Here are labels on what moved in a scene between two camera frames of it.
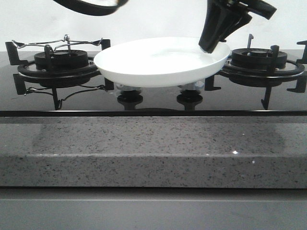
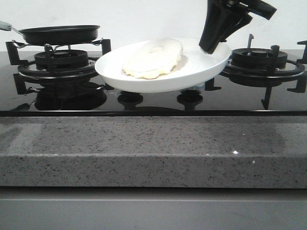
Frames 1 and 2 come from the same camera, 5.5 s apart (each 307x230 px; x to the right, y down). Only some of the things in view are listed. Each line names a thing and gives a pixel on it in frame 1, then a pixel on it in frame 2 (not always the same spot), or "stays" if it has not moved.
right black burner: (258, 58) stays
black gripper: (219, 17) stays
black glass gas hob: (69, 84) stays
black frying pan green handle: (90, 8) → (55, 34)
